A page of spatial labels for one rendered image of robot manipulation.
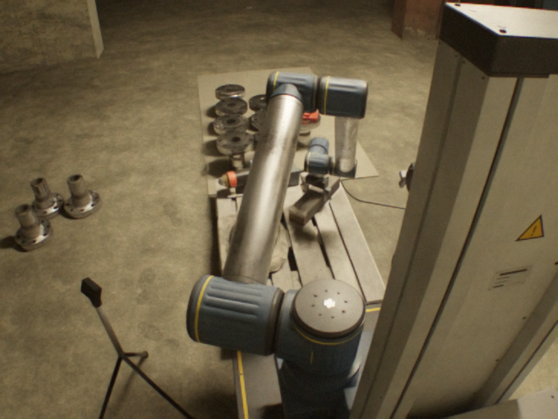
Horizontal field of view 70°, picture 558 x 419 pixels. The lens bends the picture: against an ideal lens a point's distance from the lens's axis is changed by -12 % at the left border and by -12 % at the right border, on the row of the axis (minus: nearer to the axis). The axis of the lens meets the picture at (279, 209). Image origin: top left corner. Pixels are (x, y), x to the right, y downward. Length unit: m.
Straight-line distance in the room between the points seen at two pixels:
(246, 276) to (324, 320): 0.27
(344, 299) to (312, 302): 0.08
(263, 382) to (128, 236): 1.50
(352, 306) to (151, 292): 1.52
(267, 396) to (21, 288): 1.69
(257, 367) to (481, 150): 1.38
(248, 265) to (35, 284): 1.76
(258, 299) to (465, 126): 0.83
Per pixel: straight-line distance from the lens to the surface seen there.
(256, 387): 1.70
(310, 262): 2.36
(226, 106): 3.60
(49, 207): 3.23
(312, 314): 1.14
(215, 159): 3.38
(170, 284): 2.51
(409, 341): 0.76
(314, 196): 2.63
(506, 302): 0.86
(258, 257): 1.29
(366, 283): 2.27
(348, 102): 1.62
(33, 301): 2.71
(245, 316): 1.19
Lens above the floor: 1.85
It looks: 40 degrees down
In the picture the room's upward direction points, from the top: straight up
